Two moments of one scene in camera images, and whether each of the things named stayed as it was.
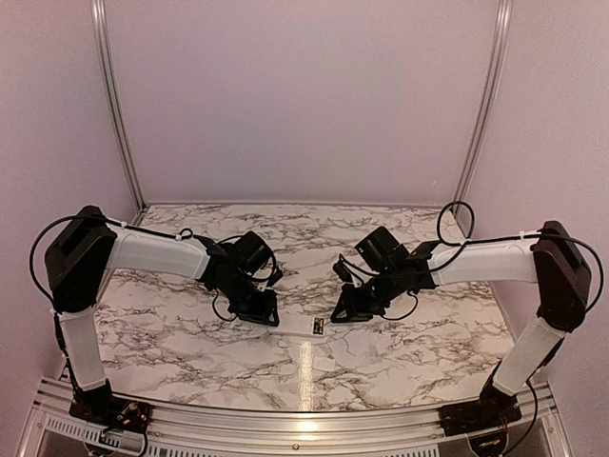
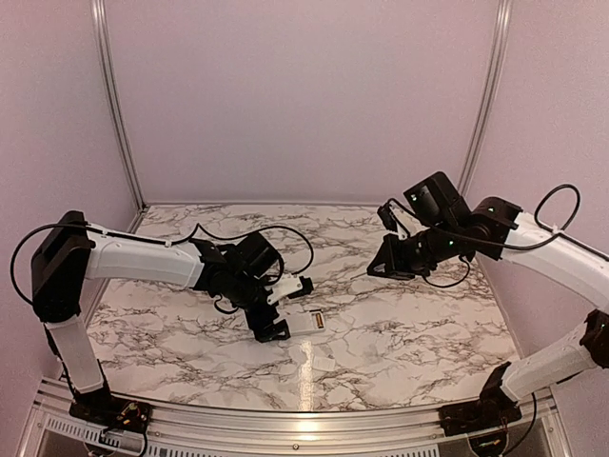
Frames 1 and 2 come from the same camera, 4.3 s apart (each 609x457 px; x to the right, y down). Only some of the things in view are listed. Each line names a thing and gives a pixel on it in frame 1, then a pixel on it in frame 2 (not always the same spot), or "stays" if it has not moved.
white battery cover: x=324 y=364 stays
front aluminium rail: x=190 y=431 stays
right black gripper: x=348 y=303 to x=396 y=267
